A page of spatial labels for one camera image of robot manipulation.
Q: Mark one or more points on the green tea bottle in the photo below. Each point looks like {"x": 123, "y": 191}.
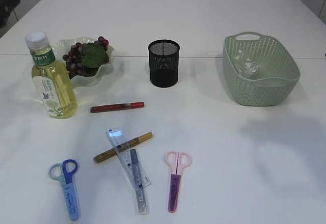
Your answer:
{"x": 51, "y": 78}

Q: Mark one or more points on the clear plastic sheet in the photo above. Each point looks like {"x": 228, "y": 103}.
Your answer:
{"x": 244, "y": 66}

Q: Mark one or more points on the gold marker pen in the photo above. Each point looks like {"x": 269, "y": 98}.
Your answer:
{"x": 122, "y": 147}

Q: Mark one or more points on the light green wavy plate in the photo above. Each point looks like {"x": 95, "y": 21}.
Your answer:
{"x": 63, "y": 46}

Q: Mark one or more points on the clear plastic ruler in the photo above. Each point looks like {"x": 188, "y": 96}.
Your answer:
{"x": 115, "y": 136}

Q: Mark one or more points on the pink scissors with sheath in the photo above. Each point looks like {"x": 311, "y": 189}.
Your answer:
{"x": 177, "y": 161}

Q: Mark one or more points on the silver glitter pen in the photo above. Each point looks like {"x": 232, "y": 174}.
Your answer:
{"x": 139, "y": 188}

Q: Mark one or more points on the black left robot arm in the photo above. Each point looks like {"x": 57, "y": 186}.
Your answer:
{"x": 7, "y": 6}

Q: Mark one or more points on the black mesh pen holder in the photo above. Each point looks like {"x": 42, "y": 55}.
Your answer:
{"x": 163, "y": 62}

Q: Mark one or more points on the light green woven basket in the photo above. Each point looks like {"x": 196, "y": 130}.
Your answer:
{"x": 277, "y": 73}

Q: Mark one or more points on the dark red grape bunch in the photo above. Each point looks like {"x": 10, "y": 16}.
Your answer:
{"x": 84, "y": 59}

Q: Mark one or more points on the red marker pen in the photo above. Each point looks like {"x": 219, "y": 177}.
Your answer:
{"x": 116, "y": 107}

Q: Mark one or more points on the blue scissors with sheath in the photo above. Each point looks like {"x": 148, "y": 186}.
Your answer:
{"x": 66, "y": 181}

